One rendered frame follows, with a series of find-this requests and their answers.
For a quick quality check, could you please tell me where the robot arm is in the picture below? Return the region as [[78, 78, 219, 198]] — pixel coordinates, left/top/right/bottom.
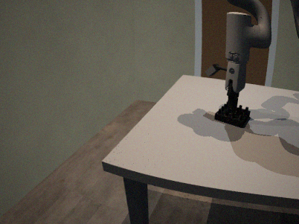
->
[[205, 0, 299, 77]]

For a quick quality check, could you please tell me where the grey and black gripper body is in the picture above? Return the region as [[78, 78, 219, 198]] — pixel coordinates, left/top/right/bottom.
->
[[225, 59, 248, 93]]

